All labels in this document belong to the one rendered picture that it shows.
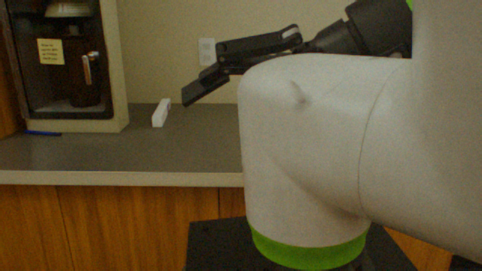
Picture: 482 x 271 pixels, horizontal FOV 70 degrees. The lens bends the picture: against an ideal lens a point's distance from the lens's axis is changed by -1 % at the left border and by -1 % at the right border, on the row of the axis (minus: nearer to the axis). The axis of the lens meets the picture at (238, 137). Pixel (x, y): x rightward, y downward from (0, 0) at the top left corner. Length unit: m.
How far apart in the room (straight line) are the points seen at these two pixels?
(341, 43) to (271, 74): 0.14
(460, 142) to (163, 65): 1.47
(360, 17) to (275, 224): 0.24
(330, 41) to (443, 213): 0.25
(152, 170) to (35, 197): 0.36
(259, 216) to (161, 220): 0.72
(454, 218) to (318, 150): 0.09
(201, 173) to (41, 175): 0.43
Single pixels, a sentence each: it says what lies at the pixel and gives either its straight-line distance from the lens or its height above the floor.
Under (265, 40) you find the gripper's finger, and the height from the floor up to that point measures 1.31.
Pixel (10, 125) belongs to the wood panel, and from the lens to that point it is 1.41.
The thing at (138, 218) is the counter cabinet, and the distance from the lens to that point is 1.05.
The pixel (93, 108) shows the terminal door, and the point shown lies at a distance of 1.24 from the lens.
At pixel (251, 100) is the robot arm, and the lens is 0.29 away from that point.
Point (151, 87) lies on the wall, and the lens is 1.63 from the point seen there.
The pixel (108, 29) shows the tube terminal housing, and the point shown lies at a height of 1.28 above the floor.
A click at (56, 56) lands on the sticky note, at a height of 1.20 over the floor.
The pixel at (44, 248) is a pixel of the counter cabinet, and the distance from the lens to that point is 1.23.
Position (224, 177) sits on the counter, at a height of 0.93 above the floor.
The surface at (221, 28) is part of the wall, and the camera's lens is 1.54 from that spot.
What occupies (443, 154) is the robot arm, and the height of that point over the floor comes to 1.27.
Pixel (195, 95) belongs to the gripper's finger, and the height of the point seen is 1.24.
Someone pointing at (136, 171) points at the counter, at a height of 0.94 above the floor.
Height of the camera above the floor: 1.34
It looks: 21 degrees down
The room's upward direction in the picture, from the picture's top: straight up
